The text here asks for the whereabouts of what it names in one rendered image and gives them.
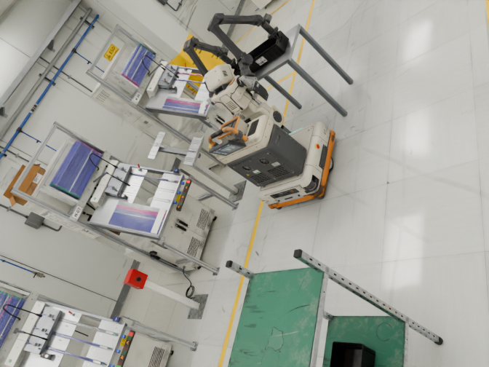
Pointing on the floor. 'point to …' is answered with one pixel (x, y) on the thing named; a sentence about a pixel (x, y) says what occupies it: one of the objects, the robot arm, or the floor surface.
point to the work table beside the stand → (301, 70)
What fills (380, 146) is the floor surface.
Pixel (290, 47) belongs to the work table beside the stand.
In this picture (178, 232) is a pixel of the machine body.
